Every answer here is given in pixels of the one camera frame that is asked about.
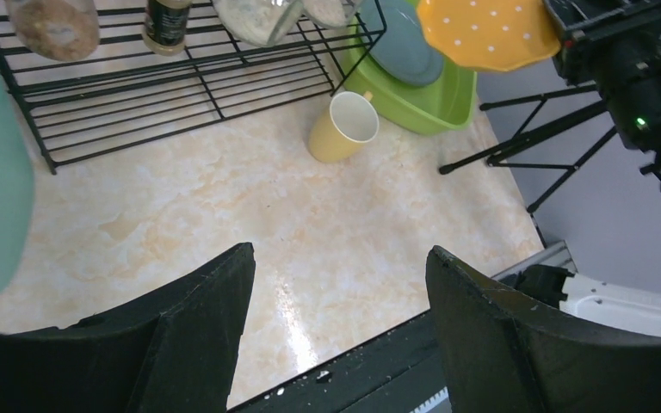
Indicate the pink lid spice jar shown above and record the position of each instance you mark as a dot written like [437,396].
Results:
[55,29]

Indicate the yellow polka dot plate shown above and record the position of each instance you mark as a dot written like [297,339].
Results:
[489,35]

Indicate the clear glass jar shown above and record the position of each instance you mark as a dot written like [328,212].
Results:
[261,23]
[331,13]

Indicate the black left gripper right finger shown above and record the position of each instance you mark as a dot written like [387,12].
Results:
[504,351]

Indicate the black lid spice jar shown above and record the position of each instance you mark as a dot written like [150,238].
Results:
[165,26]

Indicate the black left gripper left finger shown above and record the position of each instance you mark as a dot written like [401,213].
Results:
[174,349]

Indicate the yellow ceramic mug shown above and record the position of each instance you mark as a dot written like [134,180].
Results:
[348,123]

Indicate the black camera tripod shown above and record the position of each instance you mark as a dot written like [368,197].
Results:
[523,139]

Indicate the black wire dish rack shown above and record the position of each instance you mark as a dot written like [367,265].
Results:
[124,95]

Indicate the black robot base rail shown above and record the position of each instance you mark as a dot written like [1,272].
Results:
[398,370]

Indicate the grey blue round plate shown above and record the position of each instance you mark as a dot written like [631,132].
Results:
[402,50]

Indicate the lime green plastic basin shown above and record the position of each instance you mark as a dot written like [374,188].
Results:
[447,104]

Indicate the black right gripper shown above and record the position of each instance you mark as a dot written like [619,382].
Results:
[587,30]

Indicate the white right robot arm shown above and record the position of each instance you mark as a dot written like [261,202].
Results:
[609,217]

